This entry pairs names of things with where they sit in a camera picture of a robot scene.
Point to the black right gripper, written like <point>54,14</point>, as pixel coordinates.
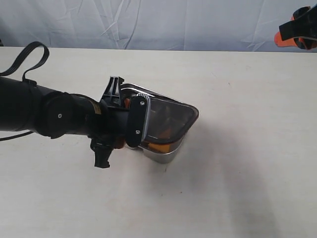
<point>300,31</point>

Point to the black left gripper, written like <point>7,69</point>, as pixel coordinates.
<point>105,125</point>

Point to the yellow toy cheese wedge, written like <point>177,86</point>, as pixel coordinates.
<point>161,147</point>

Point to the transparent lid with orange valve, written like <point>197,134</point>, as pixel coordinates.
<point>169,119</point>

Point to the stainless steel lunch box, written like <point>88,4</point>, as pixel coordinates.
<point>162,158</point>

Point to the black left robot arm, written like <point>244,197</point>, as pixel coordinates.
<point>31,108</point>

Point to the grey backdrop cloth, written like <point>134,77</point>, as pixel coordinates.
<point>175,25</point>

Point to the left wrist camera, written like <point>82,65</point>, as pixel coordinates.
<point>137,121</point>

